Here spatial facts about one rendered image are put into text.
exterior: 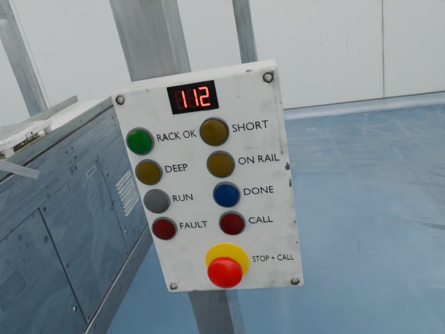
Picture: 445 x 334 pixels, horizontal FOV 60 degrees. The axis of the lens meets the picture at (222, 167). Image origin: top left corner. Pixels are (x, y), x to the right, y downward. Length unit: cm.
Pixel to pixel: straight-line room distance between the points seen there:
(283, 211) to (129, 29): 26
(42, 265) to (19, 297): 13
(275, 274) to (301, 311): 119
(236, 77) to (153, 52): 12
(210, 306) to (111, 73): 389
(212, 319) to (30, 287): 86
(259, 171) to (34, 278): 109
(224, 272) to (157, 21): 28
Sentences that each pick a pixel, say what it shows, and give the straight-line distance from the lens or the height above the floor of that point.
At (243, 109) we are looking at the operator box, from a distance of 38.
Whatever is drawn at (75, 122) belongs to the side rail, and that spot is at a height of 85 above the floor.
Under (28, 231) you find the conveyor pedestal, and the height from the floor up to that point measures 62.
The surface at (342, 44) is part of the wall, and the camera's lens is 381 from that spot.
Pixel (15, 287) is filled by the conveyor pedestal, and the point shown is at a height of 51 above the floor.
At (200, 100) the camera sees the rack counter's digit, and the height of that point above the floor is 108.
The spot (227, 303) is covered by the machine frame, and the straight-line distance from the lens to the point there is 60.
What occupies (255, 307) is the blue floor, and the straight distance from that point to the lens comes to 170.
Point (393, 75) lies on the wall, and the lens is 391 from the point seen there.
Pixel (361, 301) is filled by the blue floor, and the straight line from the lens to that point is 170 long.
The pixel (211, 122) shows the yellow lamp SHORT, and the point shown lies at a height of 106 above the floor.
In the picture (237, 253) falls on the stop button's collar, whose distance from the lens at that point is 46.
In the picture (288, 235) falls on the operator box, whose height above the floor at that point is 91.
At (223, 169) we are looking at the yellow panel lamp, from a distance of 40.
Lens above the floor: 116
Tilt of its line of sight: 23 degrees down
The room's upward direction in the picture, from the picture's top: 11 degrees counter-clockwise
